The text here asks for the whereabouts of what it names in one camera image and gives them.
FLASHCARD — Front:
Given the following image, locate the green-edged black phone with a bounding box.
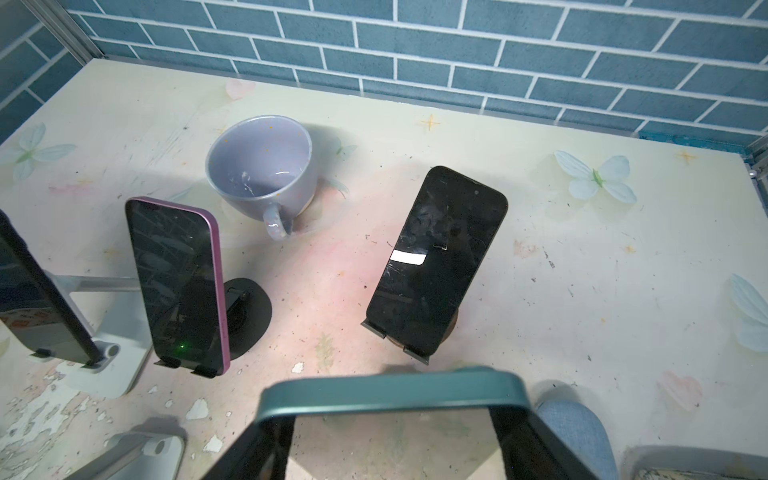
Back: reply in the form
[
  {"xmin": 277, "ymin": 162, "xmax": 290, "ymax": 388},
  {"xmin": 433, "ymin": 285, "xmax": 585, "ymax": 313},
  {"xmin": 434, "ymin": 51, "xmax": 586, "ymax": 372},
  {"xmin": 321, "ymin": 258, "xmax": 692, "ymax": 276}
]
[{"xmin": 207, "ymin": 367, "xmax": 593, "ymax": 479}]

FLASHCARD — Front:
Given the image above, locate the white phone stand front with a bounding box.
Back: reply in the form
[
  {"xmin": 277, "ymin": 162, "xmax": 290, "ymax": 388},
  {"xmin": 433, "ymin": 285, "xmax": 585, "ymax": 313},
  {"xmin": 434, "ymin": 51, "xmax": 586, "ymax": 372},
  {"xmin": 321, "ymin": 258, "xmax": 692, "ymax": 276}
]
[{"xmin": 65, "ymin": 432, "xmax": 185, "ymax": 480}]

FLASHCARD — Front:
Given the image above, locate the black phone on round stand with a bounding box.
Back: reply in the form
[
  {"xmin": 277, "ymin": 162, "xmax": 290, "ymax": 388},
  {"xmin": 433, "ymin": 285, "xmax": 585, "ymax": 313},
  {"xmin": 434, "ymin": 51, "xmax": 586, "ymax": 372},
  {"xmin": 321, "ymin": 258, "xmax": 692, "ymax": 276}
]
[{"xmin": 365, "ymin": 166, "xmax": 508, "ymax": 323}]

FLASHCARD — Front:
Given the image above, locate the black round phone stand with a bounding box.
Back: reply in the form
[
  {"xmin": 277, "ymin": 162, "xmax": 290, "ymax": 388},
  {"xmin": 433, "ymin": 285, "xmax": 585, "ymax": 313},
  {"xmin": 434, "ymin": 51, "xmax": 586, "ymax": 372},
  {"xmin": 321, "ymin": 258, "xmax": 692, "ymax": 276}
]
[{"xmin": 361, "ymin": 310, "xmax": 459, "ymax": 365}]

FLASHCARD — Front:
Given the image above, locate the black stand under pink phone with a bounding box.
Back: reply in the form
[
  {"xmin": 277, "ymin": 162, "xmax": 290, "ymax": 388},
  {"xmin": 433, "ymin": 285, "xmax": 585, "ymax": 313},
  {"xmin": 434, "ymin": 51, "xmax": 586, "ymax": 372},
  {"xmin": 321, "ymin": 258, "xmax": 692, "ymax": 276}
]
[{"xmin": 224, "ymin": 278, "xmax": 272, "ymax": 360}]

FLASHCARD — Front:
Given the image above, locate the pink-edged black phone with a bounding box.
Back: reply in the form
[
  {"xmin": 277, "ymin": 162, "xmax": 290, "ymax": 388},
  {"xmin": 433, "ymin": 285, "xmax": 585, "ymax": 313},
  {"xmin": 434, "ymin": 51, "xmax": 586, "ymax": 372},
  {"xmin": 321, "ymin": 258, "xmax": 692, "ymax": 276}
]
[{"xmin": 125, "ymin": 196, "xmax": 231, "ymax": 378}]

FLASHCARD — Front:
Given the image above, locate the lavender ceramic mug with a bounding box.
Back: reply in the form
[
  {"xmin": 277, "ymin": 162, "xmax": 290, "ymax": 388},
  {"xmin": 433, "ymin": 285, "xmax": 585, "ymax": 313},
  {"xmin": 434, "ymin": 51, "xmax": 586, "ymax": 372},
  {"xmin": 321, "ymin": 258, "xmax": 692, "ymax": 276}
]
[{"xmin": 205, "ymin": 115, "xmax": 319, "ymax": 241}]

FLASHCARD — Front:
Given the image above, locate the blue glasses case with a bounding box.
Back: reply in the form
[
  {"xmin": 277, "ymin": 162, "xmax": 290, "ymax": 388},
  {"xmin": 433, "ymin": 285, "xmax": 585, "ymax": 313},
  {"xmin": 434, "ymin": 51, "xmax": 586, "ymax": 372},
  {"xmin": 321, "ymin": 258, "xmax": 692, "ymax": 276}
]
[{"xmin": 536, "ymin": 399, "xmax": 620, "ymax": 479}]

